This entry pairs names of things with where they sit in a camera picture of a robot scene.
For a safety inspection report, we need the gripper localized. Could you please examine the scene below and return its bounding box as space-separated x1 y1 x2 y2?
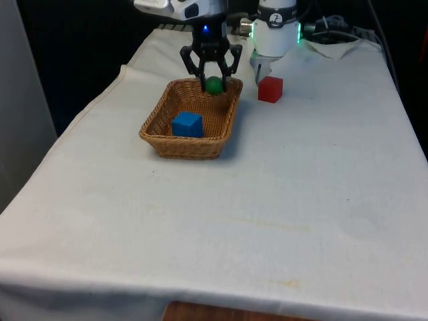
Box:
179 14 243 94

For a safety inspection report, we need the green ball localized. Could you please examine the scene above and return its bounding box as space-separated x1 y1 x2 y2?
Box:
204 76 223 96

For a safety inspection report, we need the wicker basket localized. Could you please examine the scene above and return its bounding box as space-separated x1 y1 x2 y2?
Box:
138 78 245 161

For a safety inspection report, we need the red cube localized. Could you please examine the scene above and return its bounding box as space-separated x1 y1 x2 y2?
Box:
257 76 284 104

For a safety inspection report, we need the blue cube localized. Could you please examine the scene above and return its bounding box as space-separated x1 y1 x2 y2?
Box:
171 111 205 139

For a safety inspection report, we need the pale grey panel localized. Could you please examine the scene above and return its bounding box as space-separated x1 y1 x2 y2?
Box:
0 0 58 215

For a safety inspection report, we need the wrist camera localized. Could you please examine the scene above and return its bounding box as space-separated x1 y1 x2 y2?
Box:
133 0 209 22

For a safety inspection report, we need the black cable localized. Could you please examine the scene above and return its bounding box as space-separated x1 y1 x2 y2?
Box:
302 30 362 43
367 0 401 92

